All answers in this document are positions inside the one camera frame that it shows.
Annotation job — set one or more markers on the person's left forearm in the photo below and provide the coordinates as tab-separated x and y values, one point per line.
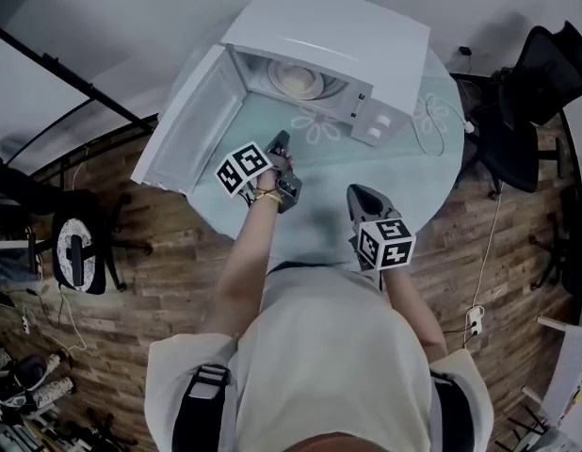
244	262

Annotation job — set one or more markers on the black metal pole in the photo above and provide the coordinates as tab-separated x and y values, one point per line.
69	73

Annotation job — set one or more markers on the person's right forearm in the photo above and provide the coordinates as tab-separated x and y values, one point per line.
413	309

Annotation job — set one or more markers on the white round dish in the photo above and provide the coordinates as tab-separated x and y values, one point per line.
295	83

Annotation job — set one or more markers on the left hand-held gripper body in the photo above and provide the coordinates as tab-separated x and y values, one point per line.
244	167

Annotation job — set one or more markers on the white folding board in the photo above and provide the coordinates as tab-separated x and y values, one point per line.
566	370

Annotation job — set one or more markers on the person's white shirt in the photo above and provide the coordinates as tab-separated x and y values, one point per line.
328	346

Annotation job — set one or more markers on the black mesh office chair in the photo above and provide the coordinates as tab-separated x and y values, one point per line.
531	111

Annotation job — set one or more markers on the person's left hand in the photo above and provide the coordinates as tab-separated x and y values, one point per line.
271	178

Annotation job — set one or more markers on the black wheeled chair base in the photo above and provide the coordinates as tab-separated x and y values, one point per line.
566	238

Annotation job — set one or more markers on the black chair with patterned seat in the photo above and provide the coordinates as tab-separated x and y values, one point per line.
76	257

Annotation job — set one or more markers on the white power strip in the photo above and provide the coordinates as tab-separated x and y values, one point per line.
474	320

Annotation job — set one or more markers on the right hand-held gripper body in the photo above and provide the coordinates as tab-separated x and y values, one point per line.
387	245

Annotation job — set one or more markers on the white microwave appliance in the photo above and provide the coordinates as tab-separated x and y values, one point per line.
328	21

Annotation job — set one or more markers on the pale green flowered tablecloth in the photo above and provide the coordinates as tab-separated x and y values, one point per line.
328	167

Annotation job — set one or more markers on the black wall adapter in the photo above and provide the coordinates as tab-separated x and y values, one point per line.
465	51

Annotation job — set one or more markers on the patterned paper roll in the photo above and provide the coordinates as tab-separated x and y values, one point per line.
53	388
48	363

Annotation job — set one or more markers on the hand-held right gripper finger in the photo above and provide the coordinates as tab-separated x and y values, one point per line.
384	203
353	201

